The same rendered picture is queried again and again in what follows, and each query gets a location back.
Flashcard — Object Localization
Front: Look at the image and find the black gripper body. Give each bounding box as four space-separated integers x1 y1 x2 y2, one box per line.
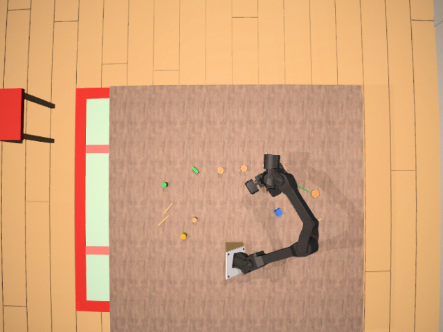
245 163 286 194

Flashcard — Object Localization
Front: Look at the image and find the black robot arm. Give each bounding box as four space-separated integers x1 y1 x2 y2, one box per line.
232 154 319 274

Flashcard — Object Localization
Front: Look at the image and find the blue block with hole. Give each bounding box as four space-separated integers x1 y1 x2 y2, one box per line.
274 208 283 217

